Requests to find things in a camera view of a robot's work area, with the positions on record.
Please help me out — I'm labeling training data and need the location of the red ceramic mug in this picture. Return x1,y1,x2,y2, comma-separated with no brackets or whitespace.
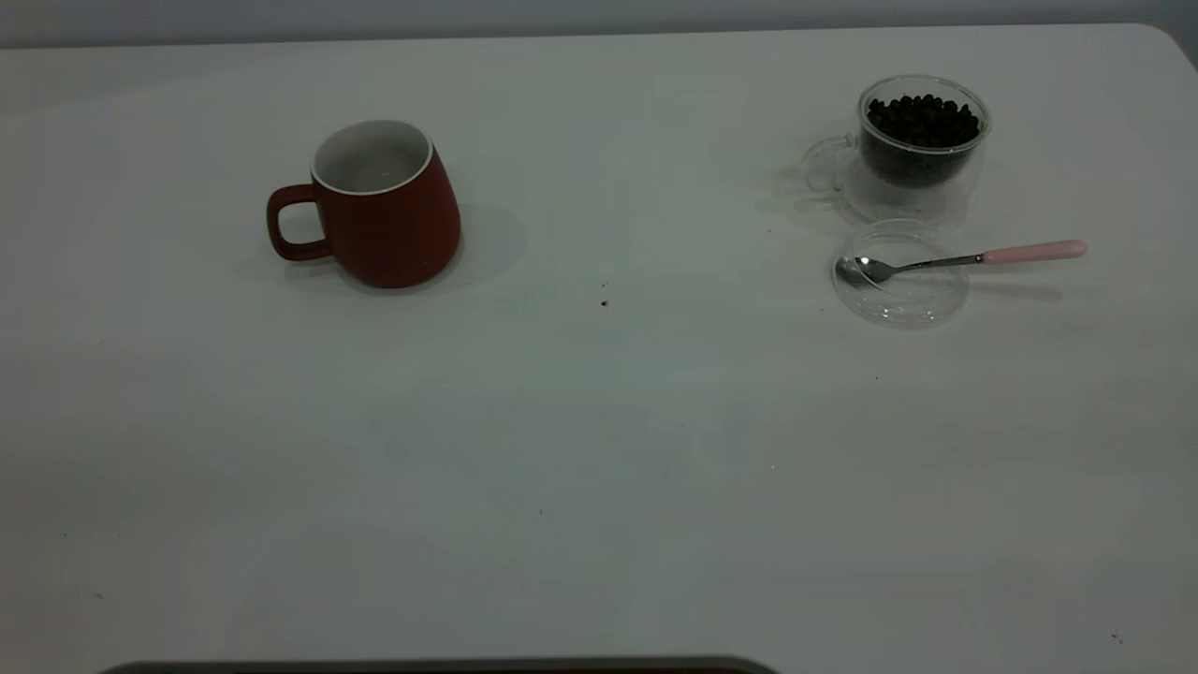
267,119,462,289

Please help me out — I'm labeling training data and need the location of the pink handled metal spoon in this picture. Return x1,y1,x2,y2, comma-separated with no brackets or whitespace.
836,240,1088,287

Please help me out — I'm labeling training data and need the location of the clear round glass lid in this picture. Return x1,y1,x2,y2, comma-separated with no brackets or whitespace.
831,218,972,329

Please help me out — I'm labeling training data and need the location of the dark coffee beans heap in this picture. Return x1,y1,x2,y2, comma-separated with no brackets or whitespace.
861,94,984,188

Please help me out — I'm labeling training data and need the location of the clear glass handled cup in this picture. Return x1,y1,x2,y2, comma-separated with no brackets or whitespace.
800,75,993,227

